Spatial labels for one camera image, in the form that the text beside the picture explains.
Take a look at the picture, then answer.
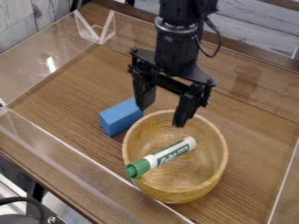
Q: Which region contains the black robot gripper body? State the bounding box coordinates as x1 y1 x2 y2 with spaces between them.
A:
129 17 214 107

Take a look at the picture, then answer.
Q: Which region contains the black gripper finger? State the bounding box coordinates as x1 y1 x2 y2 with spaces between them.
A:
132 70 156 110
172 93 201 127

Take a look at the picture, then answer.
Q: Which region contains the green white marker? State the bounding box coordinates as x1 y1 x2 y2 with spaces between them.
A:
125 136 196 179

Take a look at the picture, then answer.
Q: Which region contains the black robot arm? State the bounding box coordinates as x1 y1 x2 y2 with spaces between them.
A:
129 0 217 127

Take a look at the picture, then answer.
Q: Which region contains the brown wooden bowl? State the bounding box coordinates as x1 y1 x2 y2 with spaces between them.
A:
122 110 228 204

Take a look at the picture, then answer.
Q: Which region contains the blue foam block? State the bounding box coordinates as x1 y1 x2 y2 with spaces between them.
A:
98 98 144 137

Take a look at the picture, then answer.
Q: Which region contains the black metal stand base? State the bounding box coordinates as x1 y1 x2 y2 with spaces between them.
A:
0 207 65 224

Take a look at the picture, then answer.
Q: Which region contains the clear acrylic triangle bracket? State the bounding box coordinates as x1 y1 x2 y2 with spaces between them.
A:
73 10 116 45

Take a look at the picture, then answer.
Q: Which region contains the black cable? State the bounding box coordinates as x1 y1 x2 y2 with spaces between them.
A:
0 197 43 224

